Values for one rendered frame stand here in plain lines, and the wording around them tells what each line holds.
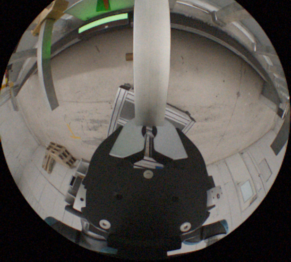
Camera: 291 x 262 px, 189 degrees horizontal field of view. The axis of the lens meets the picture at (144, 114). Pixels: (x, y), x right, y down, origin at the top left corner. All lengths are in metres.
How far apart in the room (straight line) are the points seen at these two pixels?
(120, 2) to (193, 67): 0.93
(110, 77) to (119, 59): 0.22
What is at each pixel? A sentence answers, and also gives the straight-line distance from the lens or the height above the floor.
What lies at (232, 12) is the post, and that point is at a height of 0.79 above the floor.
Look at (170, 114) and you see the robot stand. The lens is 0.84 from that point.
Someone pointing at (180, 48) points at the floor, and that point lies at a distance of 1.01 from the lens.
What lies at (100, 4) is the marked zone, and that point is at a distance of 0.29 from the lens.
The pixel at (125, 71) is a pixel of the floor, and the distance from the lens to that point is 0.97.
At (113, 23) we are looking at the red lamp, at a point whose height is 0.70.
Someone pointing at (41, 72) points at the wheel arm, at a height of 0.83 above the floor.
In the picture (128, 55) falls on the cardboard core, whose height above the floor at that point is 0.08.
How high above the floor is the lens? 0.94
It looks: 59 degrees down
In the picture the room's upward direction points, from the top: 174 degrees counter-clockwise
